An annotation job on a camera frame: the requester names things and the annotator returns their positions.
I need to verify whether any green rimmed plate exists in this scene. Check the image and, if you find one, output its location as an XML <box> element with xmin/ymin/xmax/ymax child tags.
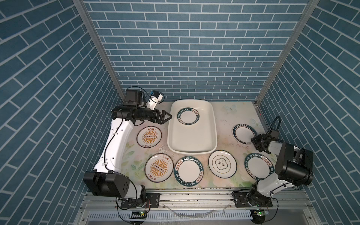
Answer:
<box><xmin>174</xmin><ymin>156</ymin><xmax>204</xmax><ymax>187</ymax></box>
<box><xmin>177</xmin><ymin>107</ymin><xmax>200</xmax><ymax>126</ymax></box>
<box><xmin>244</xmin><ymin>153</ymin><xmax>275</xmax><ymax>181</ymax></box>
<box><xmin>232</xmin><ymin>124</ymin><xmax>258</xmax><ymax>145</ymax></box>

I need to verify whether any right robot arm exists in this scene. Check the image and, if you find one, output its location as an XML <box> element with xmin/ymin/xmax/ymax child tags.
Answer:
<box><xmin>247</xmin><ymin>130</ymin><xmax>314</xmax><ymax>207</ymax></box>

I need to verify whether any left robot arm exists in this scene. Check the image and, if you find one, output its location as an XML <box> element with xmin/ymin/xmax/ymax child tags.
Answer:
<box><xmin>83</xmin><ymin>86</ymin><xmax>172</xmax><ymax>208</ymax></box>

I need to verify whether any white plastic bin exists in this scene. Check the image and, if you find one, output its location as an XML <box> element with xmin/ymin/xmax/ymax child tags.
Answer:
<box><xmin>167</xmin><ymin>99</ymin><xmax>218</xmax><ymax>155</ymax></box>

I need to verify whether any orange sunburst plate rear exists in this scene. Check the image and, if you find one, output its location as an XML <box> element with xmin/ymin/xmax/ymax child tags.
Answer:
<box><xmin>136</xmin><ymin>126</ymin><xmax>162</xmax><ymax>148</ymax></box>

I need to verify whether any orange sunburst plate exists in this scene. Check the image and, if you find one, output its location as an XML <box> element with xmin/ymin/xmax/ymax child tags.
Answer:
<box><xmin>144</xmin><ymin>153</ymin><xmax>174</xmax><ymax>183</ymax></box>
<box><xmin>136</xmin><ymin>126</ymin><xmax>162</xmax><ymax>148</ymax></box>

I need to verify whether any white plate clover motif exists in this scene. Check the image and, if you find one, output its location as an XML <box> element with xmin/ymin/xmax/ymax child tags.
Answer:
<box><xmin>208</xmin><ymin>150</ymin><xmax>237</xmax><ymax>179</ymax></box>

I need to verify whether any orange sunburst plate front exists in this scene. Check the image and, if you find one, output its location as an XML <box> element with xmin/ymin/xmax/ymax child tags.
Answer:
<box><xmin>144</xmin><ymin>153</ymin><xmax>174</xmax><ymax>183</ymax></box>

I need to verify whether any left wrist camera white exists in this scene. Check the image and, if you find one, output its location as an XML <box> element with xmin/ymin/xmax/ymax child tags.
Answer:
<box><xmin>146</xmin><ymin>91</ymin><xmax>164</xmax><ymax>111</ymax></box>

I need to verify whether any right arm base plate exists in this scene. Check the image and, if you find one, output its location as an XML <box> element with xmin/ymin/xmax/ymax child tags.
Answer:
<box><xmin>232</xmin><ymin>190</ymin><xmax>273</xmax><ymax>208</ymax></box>

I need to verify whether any aluminium mounting rail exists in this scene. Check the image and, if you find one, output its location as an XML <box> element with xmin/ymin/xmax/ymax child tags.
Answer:
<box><xmin>79</xmin><ymin>189</ymin><xmax>314</xmax><ymax>212</ymax></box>

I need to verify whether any white ribbed cable duct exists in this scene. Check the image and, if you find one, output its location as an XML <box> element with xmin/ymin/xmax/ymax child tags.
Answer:
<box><xmin>88</xmin><ymin>210</ymin><xmax>253</xmax><ymax>222</ymax></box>

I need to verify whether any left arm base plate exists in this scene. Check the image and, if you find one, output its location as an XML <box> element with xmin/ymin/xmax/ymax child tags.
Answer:
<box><xmin>120</xmin><ymin>193</ymin><xmax>160</xmax><ymax>209</ymax></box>

